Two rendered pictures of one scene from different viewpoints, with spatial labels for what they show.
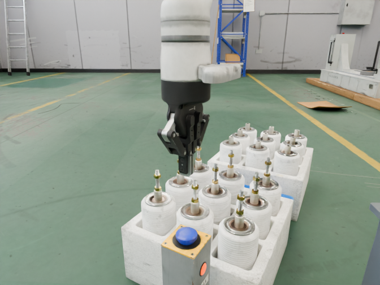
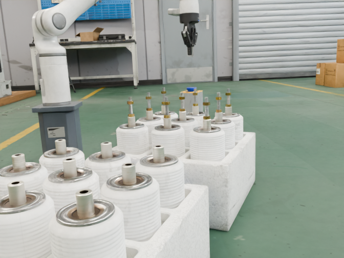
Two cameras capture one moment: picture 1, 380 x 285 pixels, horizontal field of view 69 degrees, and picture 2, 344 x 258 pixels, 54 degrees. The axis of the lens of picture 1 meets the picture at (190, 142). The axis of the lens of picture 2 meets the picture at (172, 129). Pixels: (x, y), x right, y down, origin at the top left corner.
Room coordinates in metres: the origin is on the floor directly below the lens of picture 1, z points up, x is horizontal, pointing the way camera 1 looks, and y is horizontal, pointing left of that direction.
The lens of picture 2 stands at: (1.76, -0.22, 0.45)
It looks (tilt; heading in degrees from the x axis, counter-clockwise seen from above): 12 degrees down; 174
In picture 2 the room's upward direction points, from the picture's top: 2 degrees counter-clockwise
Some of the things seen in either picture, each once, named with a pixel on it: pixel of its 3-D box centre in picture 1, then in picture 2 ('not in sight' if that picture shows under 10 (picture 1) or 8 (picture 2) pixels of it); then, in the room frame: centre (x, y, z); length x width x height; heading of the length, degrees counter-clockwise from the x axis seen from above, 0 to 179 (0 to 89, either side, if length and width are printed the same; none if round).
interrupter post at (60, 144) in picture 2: (288, 149); (61, 147); (1.02, -0.39, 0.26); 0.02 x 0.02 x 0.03
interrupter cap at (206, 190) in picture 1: (214, 191); (183, 120); (0.71, -0.07, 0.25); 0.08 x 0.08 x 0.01
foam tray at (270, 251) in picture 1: (213, 236); (184, 168); (0.71, -0.07, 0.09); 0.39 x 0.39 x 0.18; 60
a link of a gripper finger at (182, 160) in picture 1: (181, 160); not in sight; (0.41, 0.01, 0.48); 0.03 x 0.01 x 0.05; 150
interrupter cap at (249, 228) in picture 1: (238, 225); (164, 113); (0.55, -0.12, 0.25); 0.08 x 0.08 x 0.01
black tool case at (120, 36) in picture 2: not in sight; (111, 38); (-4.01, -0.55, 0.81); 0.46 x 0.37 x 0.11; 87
